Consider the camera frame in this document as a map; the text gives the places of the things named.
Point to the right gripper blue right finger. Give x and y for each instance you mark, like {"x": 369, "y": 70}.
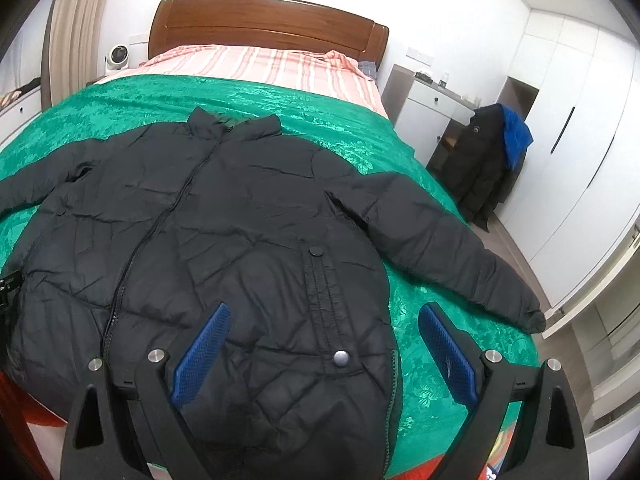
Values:
{"x": 547, "y": 441}

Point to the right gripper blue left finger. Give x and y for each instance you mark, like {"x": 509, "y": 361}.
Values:
{"x": 101, "y": 441}

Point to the black puffer jacket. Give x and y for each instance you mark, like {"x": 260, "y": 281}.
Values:
{"x": 135, "y": 237}

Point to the red fleece blanket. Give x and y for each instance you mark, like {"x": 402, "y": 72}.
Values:
{"x": 32, "y": 436}

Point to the white dresser left side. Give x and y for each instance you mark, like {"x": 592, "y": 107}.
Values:
{"x": 20, "y": 108}

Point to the beige curtain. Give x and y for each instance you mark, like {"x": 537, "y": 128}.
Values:
{"x": 70, "y": 49}

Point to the small white desk fan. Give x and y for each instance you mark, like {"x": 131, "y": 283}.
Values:
{"x": 117, "y": 58}

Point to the white wardrobe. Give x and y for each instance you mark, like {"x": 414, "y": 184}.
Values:
{"x": 580, "y": 55}

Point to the black coat on chair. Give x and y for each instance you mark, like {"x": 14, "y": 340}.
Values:
{"x": 470, "y": 164}

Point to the blue garment on chair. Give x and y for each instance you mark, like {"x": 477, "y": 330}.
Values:
{"x": 516, "y": 137}

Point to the white nightstand with drawer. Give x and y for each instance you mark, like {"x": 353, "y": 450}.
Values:
{"x": 422, "y": 111}

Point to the green satin bedspread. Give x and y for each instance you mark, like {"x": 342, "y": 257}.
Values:
{"x": 430, "y": 418}

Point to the brown wooden headboard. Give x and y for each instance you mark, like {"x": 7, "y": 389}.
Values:
{"x": 273, "y": 24}

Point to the pink plaid bed sheet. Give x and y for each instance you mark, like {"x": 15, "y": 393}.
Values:
{"x": 332, "y": 74}

